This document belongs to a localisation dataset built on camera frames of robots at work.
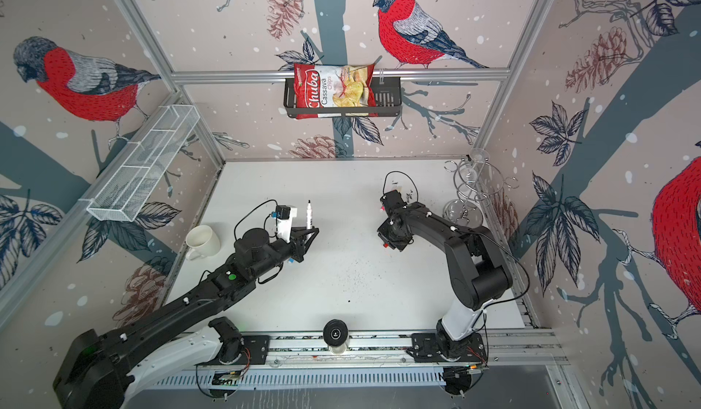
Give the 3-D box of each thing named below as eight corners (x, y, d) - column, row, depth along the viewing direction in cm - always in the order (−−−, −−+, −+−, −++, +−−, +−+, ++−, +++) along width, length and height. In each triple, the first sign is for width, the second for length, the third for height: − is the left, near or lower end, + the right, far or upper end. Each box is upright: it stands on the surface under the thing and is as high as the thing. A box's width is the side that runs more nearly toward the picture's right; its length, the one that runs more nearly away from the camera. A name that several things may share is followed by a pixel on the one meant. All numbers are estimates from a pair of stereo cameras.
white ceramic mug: (199, 266, 91) (186, 255, 84) (197, 242, 97) (185, 229, 90) (223, 257, 93) (212, 245, 86) (220, 234, 99) (209, 221, 92)
